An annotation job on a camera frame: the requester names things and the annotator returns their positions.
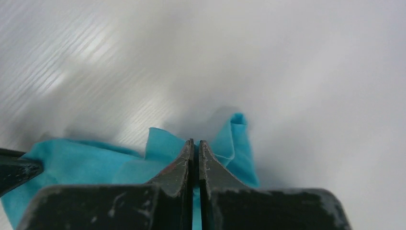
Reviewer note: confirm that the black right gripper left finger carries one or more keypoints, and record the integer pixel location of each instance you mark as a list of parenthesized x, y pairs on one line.
[(162, 203)]

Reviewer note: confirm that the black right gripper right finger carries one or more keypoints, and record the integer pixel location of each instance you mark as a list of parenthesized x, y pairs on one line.
[(229, 204)]

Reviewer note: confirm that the cyan t-shirt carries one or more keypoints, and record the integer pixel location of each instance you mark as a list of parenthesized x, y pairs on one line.
[(69, 161)]

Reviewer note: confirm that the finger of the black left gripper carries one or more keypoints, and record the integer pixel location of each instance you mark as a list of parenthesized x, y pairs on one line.
[(16, 170)]

